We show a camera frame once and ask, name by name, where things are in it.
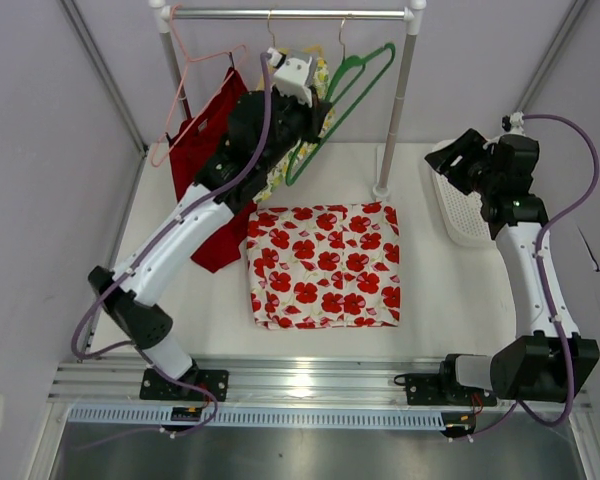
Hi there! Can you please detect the red poppy print skirt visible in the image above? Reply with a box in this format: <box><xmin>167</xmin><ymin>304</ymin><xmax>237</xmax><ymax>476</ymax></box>
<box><xmin>246</xmin><ymin>202</ymin><xmax>401</xmax><ymax>330</ymax></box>

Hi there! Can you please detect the pink hanger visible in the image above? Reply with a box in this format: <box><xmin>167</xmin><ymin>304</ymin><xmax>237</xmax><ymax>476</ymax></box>
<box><xmin>149</xmin><ymin>1</ymin><xmax>249</xmax><ymax>168</ymax></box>

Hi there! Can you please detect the slotted cable duct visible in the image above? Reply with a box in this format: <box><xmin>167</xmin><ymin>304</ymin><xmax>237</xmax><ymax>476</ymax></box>
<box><xmin>68</xmin><ymin>404</ymin><xmax>446</xmax><ymax>431</ymax></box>

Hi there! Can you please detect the lemon print garment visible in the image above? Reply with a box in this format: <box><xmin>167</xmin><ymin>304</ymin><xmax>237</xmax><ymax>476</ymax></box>
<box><xmin>254</xmin><ymin>44</ymin><xmax>330</xmax><ymax>204</ymax></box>

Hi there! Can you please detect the white plastic basket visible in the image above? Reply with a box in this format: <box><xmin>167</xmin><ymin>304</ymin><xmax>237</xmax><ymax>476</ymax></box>
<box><xmin>431</xmin><ymin>171</ymin><xmax>494</xmax><ymax>248</ymax></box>

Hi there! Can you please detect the aluminium rail base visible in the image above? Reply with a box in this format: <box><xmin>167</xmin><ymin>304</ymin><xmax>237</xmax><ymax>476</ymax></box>
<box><xmin>47</xmin><ymin>352</ymin><xmax>594</xmax><ymax>414</ymax></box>

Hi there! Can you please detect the yellow hanger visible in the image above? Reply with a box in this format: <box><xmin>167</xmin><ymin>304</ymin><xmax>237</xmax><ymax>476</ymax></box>
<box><xmin>266</xmin><ymin>9</ymin><xmax>324</xmax><ymax>57</ymax></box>

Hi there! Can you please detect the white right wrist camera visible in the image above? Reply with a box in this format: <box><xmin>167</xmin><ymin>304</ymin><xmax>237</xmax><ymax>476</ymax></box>
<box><xmin>501</xmin><ymin>111</ymin><xmax>525</xmax><ymax>136</ymax></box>

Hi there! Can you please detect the metal clothes rack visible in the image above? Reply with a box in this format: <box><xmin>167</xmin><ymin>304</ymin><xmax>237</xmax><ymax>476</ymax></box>
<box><xmin>178</xmin><ymin>1</ymin><xmax>427</xmax><ymax>199</ymax></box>

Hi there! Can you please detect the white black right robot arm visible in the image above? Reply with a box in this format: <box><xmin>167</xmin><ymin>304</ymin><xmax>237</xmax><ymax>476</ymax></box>
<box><xmin>425</xmin><ymin>129</ymin><xmax>600</xmax><ymax>404</ymax></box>

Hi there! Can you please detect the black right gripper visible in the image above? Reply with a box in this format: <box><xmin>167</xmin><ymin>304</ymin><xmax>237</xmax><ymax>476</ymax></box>
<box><xmin>425</xmin><ymin>129</ymin><xmax>501</xmax><ymax>197</ymax></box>

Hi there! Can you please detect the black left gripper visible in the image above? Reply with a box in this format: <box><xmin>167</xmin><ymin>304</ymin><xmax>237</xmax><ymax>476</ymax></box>
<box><xmin>256</xmin><ymin>84</ymin><xmax>330</xmax><ymax>174</ymax></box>

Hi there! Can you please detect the red dress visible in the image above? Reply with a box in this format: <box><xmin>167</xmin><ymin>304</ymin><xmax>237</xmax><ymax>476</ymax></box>
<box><xmin>169</xmin><ymin>68</ymin><xmax>256</xmax><ymax>273</ymax></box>

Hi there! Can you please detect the green hanger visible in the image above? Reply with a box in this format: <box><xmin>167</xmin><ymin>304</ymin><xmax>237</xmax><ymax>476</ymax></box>
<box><xmin>284</xmin><ymin>17</ymin><xmax>397</xmax><ymax>187</ymax></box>

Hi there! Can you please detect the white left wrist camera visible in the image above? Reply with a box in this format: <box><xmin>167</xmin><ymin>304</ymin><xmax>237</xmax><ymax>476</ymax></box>
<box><xmin>267</xmin><ymin>47</ymin><xmax>317</xmax><ymax>107</ymax></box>

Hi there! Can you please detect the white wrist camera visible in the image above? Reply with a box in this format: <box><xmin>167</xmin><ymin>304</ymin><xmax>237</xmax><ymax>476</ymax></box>
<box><xmin>267</xmin><ymin>47</ymin><xmax>317</xmax><ymax>107</ymax></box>
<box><xmin>501</xmin><ymin>111</ymin><xmax>525</xmax><ymax>136</ymax></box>

